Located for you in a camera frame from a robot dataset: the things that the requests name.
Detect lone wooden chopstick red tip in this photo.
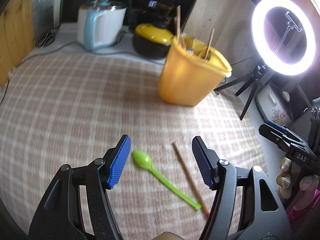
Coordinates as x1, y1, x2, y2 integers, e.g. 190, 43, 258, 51
177, 29, 186, 50

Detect metal fork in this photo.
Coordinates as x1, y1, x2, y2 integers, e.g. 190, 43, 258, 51
185, 36, 195, 55

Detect dark wooden chopstick red tip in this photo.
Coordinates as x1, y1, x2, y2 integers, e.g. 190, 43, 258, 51
204, 28, 215, 61

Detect gloved right hand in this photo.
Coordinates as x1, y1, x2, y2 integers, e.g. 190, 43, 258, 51
276, 157, 318, 213

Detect green plastic spoon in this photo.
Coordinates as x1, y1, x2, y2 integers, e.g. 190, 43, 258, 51
132, 150, 202, 210

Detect white floral rice cooker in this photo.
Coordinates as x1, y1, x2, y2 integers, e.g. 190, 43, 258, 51
255, 83, 293, 126

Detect pink jacket sleeve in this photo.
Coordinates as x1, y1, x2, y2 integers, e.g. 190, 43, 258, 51
287, 190, 319, 232

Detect checkered beige table mat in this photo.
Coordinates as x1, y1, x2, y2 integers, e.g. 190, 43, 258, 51
1, 54, 267, 232

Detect black tripod stand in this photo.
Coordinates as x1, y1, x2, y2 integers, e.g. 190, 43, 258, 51
214, 60, 268, 120

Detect yellow plastic utensil bin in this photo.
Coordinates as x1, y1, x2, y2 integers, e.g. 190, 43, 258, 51
158, 37, 232, 106

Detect yellow lid black pot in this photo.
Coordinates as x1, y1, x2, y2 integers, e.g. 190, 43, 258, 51
133, 21, 175, 60

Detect phone holder clamp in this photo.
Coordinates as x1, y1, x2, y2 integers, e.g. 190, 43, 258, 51
285, 11, 303, 33

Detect white blue electric kettle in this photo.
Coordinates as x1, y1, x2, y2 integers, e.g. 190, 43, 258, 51
77, 0, 127, 51

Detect orange wooden plank panel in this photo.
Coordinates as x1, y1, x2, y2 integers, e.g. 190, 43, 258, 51
1, 0, 35, 85

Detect light wooden board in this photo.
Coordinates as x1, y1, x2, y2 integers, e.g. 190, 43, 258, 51
184, 0, 259, 72

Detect grey cutting board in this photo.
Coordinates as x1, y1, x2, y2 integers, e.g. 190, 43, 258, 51
31, 0, 54, 41

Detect black ring light cable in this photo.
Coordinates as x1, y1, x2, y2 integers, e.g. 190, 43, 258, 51
220, 55, 261, 86

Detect black kettle cable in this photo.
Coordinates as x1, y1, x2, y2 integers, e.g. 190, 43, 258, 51
0, 39, 163, 106

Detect black handled scissors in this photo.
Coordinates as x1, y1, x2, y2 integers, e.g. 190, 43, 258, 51
36, 26, 60, 48

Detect white ring light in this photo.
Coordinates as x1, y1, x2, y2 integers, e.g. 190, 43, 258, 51
251, 0, 316, 76

